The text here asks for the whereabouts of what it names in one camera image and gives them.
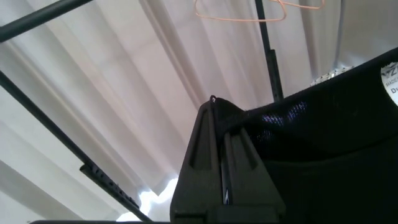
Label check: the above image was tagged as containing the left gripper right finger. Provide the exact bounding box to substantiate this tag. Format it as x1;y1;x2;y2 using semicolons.
223;127;286;223

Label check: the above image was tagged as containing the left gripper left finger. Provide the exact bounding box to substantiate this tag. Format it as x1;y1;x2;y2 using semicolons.
169;99;224;223

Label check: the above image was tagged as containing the black t-shirt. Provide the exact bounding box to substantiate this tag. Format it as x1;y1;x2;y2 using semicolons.
210;46;398;224

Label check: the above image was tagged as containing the white laundry basket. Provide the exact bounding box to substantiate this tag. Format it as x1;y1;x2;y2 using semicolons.
310;65;355;87

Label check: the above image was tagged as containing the black clothes rack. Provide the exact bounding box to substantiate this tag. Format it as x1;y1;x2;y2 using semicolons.
0;0;284;223

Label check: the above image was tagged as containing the white curtain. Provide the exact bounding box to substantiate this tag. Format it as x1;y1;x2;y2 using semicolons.
0;0;398;223

